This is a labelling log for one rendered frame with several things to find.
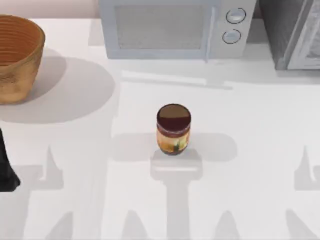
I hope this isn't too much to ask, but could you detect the microwave oven knob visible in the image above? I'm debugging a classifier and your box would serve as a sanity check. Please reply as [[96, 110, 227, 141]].
[[221, 28, 242, 46], [225, 7, 247, 24]]

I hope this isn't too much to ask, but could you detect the brown woven basket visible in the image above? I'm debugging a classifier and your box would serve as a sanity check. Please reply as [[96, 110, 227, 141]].
[[0, 14, 46, 105]]

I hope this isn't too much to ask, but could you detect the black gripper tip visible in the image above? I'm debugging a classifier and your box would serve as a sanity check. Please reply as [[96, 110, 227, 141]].
[[0, 127, 21, 193]]

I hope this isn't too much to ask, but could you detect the pale microwave oven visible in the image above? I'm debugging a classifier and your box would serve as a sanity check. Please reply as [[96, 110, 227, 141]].
[[97, 0, 258, 63]]

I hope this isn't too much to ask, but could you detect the microwave oven door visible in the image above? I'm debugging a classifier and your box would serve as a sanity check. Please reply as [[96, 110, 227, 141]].
[[97, 0, 222, 63]]

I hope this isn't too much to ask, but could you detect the brown-lidded jar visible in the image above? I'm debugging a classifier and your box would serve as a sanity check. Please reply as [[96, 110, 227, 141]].
[[156, 103, 193, 157]]

